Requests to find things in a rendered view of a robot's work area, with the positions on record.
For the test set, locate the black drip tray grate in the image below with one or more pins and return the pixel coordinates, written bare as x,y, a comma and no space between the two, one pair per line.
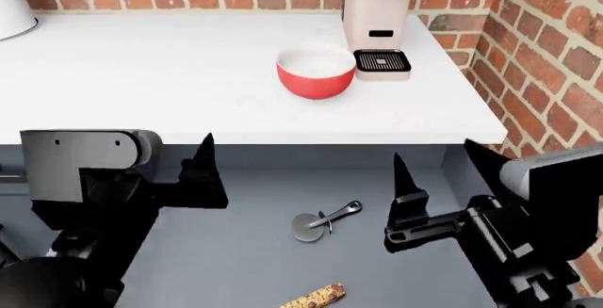
380,60

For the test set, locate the grey pizza cutter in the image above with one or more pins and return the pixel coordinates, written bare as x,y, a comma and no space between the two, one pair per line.
306,229

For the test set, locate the grey open drawer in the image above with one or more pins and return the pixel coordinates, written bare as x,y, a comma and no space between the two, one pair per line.
264,188

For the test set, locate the grey wrist housing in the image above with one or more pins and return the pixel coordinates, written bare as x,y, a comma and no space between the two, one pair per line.
52,166
556,173

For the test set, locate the granola bar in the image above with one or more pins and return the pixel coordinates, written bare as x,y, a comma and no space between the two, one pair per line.
320,296

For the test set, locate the white rounded appliance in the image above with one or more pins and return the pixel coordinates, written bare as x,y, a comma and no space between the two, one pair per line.
11,7

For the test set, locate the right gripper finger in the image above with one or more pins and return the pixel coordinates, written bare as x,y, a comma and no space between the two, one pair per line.
487,166
407,202

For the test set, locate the pale pink coffee machine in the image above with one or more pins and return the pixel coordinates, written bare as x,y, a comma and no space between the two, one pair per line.
374,4

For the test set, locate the red bowl white inside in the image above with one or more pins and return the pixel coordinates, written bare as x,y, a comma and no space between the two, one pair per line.
314,83

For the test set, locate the grey left wrist housing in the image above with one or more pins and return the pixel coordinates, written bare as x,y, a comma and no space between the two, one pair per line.
52,166

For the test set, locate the grey right wrist housing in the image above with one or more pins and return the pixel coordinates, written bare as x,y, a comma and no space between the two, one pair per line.
556,173

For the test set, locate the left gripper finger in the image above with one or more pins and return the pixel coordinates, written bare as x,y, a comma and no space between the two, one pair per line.
188,172
209,188

